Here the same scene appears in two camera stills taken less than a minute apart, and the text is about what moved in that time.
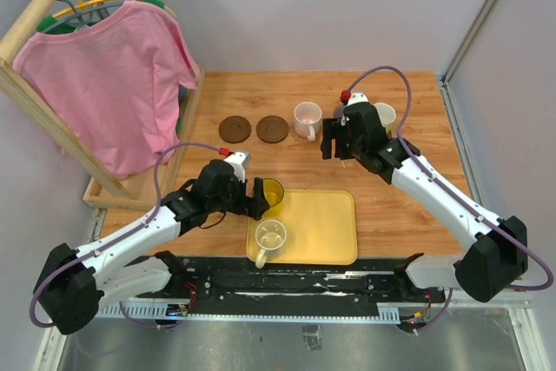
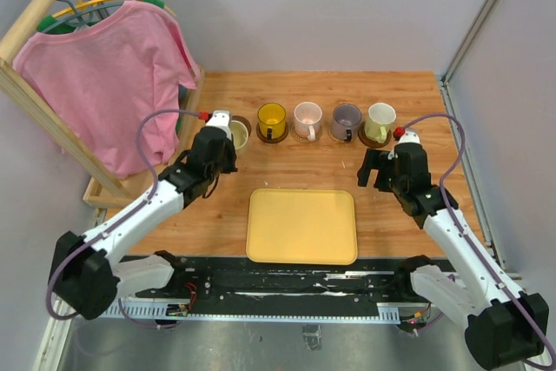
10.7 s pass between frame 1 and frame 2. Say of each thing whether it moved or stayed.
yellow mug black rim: moved
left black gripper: moved
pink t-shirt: stayed
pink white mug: stayed
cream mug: moved
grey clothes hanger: stayed
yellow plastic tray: stayed
